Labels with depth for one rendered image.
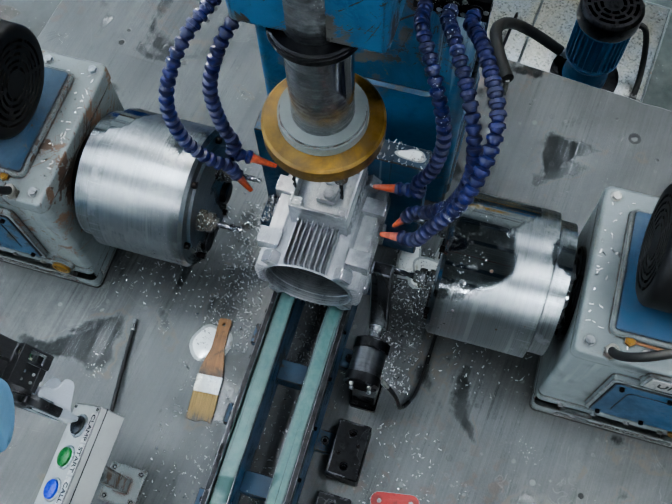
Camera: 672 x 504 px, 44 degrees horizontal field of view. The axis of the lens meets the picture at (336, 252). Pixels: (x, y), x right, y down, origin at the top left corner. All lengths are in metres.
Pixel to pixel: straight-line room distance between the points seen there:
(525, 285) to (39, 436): 0.93
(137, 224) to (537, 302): 0.66
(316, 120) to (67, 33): 1.05
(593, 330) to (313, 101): 0.54
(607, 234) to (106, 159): 0.81
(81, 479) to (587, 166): 1.16
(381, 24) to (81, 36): 1.22
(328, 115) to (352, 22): 0.20
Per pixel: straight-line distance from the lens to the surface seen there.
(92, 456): 1.36
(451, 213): 1.13
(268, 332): 1.52
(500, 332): 1.35
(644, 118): 1.94
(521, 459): 1.60
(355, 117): 1.18
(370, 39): 0.97
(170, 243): 1.42
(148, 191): 1.40
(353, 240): 1.41
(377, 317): 1.36
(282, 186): 1.45
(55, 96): 1.51
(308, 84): 1.07
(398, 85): 1.43
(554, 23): 2.53
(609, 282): 1.33
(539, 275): 1.31
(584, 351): 1.29
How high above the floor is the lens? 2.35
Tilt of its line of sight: 67 degrees down
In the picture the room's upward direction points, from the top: 4 degrees counter-clockwise
